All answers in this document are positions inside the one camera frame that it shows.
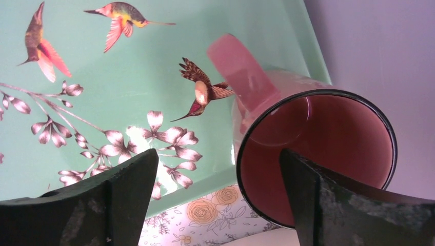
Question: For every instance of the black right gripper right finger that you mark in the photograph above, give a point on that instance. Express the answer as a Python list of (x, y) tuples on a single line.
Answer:
[(329, 208)]

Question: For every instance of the pink floral mug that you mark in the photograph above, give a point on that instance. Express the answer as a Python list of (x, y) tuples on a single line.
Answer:
[(278, 109)]

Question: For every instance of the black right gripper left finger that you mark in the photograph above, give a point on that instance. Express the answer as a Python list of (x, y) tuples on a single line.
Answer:
[(106, 209)]

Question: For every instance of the green bird-patterned tray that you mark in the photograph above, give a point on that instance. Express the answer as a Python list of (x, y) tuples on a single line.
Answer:
[(70, 108)]

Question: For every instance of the floral tablecloth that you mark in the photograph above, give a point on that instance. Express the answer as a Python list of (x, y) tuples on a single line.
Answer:
[(214, 219)]

